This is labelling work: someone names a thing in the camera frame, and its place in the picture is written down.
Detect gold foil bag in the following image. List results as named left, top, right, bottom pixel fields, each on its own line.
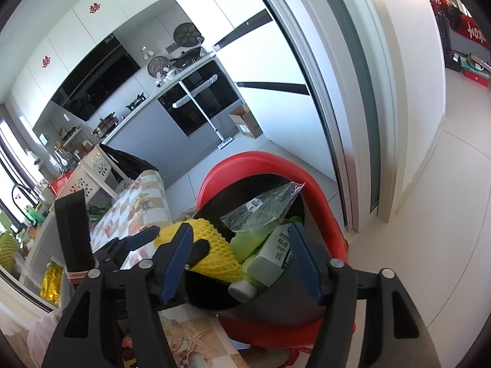
left=40, top=261, right=64, bottom=307

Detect gas stove burner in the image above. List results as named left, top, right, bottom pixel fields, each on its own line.
left=125, top=93, right=149, bottom=113

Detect black wok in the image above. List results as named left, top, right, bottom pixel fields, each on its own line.
left=169, top=48, right=205, bottom=68

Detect light green bottle white cap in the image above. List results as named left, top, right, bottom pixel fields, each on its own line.
left=228, top=230, right=269, bottom=303

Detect steamer pot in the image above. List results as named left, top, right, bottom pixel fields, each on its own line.
left=92, top=113, right=118, bottom=137

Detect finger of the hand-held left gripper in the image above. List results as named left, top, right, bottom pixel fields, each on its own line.
left=96, top=226, right=161, bottom=274
left=184, top=239, right=211, bottom=272

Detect red flat box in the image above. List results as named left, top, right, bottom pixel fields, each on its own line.
left=463, top=67, right=491, bottom=87

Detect white wall cabinets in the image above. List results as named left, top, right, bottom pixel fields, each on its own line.
left=10, top=0, right=234, bottom=112

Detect white refrigerator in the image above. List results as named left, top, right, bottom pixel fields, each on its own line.
left=161, top=0, right=338, bottom=185

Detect round patterned lid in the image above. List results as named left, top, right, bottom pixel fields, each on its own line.
left=148, top=57, right=172, bottom=78

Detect black trash bin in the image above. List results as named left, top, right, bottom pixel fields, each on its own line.
left=186, top=178, right=334, bottom=319

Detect kitchen faucet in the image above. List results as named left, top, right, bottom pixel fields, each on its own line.
left=11, top=184, right=40, bottom=216

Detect clear plastic bag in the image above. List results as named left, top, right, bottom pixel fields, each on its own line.
left=220, top=182, right=305, bottom=234

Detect cardboard box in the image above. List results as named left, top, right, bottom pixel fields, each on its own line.
left=229, top=105, right=263, bottom=140

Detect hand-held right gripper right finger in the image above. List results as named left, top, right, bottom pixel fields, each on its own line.
left=288, top=222, right=438, bottom=368

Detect black cloth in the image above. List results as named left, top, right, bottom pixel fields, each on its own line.
left=100, top=144, right=160, bottom=185

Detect yellow foam net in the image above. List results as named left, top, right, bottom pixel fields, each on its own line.
left=155, top=218, right=244, bottom=285

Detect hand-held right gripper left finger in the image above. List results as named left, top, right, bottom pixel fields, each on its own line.
left=40, top=222, right=194, bottom=368

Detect beige perforated chair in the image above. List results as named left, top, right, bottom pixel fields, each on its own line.
left=57, top=144, right=130, bottom=215

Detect white mop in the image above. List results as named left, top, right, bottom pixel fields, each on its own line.
left=178, top=80, right=234, bottom=151

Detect red plastic basket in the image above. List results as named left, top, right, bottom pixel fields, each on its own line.
left=48, top=172, right=73, bottom=197

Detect sliding door frame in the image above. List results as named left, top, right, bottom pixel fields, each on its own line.
left=242, top=0, right=400, bottom=234

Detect black range hood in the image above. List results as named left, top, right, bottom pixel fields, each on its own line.
left=50, top=34, right=141, bottom=122

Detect green plastic basket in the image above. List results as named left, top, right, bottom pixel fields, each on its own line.
left=0, top=230, right=20, bottom=274

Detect round moulded baking pan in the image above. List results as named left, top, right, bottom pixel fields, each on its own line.
left=172, top=23, right=205, bottom=47

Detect red round plastic stool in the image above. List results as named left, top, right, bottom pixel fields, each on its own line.
left=195, top=151, right=349, bottom=250

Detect red printed bag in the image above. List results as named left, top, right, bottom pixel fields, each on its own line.
left=456, top=13, right=490, bottom=51

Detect white plastic bag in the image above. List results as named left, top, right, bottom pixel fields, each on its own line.
left=27, top=310, right=62, bottom=362

